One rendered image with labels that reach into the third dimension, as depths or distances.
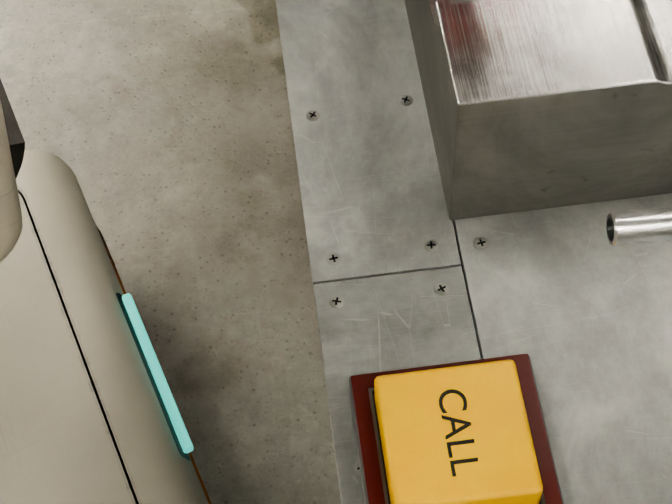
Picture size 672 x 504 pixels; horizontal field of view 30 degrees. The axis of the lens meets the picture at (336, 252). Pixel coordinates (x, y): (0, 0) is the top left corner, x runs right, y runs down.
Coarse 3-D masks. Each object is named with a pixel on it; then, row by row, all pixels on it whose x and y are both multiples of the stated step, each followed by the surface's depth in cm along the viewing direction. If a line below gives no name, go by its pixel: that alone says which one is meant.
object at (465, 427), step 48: (384, 384) 52; (432, 384) 52; (480, 384) 52; (384, 432) 51; (432, 432) 51; (480, 432) 51; (528, 432) 51; (432, 480) 50; (480, 480) 50; (528, 480) 50
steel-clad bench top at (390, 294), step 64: (320, 0) 69; (384, 0) 69; (320, 64) 66; (384, 64) 66; (320, 128) 64; (384, 128) 64; (320, 192) 62; (384, 192) 62; (320, 256) 60; (384, 256) 60; (448, 256) 60; (512, 256) 60; (576, 256) 59; (640, 256) 59; (320, 320) 58; (384, 320) 58; (448, 320) 58; (512, 320) 58; (576, 320) 58; (640, 320) 58; (576, 384) 56; (640, 384) 56; (576, 448) 54; (640, 448) 54
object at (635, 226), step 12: (612, 216) 44; (624, 216) 44; (636, 216) 44; (648, 216) 44; (660, 216) 44; (612, 228) 45; (624, 228) 44; (636, 228) 44; (648, 228) 44; (660, 228) 44; (612, 240) 44; (624, 240) 44; (636, 240) 44; (648, 240) 44; (660, 240) 44
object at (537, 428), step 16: (416, 368) 54; (432, 368) 54; (528, 368) 54; (352, 384) 54; (368, 384) 54; (528, 384) 54; (368, 400) 54; (528, 400) 53; (368, 416) 53; (528, 416) 53; (368, 432) 53; (544, 432) 53; (368, 448) 52; (544, 448) 52; (368, 464) 52; (544, 464) 52; (368, 480) 52; (544, 480) 51; (368, 496) 51; (544, 496) 51; (560, 496) 51
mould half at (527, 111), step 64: (448, 0) 56; (512, 0) 56; (576, 0) 56; (640, 0) 56; (448, 64) 55; (512, 64) 54; (576, 64) 54; (640, 64) 54; (448, 128) 57; (512, 128) 55; (576, 128) 56; (640, 128) 56; (448, 192) 60; (512, 192) 59; (576, 192) 60; (640, 192) 61
